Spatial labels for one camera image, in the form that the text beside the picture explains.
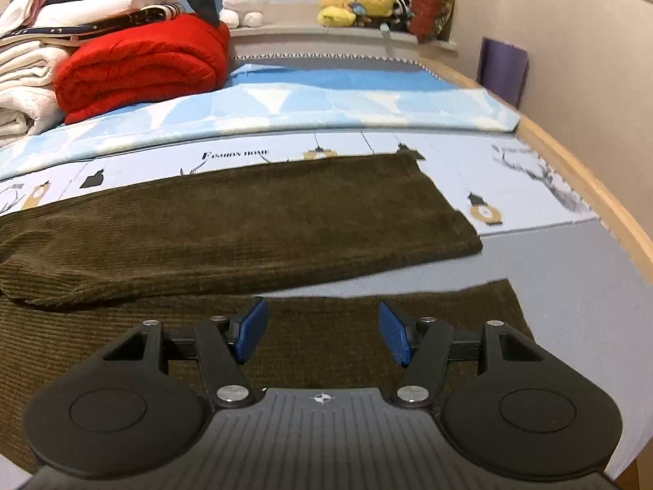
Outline white pink folded bedding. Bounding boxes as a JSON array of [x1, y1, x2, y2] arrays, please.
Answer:
[[0, 3, 185, 42]]

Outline red folded blanket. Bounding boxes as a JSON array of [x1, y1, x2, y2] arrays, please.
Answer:
[[53, 13, 232, 126]]

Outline pink and white cloth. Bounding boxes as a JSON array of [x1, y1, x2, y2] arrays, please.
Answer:
[[0, 0, 53, 38]]

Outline olive corduroy pants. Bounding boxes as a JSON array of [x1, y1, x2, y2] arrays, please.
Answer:
[[0, 150, 535, 405]]

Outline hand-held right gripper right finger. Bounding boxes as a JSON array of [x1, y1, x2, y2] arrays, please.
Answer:
[[378, 300, 550, 410]]

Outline yellow duck plush toy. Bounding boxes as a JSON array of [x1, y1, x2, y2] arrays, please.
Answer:
[[317, 0, 358, 28]]

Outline grey trimmed mat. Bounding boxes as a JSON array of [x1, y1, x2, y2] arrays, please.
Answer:
[[227, 52, 425, 75]]

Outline red cushion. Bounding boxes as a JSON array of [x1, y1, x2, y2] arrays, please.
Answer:
[[409, 0, 455, 45]]

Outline yellow bear plush toy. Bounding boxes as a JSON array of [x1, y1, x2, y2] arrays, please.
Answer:
[[354, 0, 397, 20]]

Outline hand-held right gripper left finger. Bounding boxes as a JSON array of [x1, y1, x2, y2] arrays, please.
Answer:
[[96, 296, 270, 410]]

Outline blue triangle pattern blanket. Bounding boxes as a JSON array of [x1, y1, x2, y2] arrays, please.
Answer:
[[0, 63, 522, 183]]

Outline wooden bed frame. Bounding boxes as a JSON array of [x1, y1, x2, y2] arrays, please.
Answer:
[[422, 55, 653, 287]]

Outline black and white plush toy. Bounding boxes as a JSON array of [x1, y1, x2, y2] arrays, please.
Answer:
[[390, 0, 415, 32]]

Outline white folded blanket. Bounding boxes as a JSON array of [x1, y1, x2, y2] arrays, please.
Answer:
[[0, 40, 71, 138]]

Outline purple mat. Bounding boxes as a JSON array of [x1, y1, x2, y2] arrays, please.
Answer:
[[480, 37, 530, 109]]

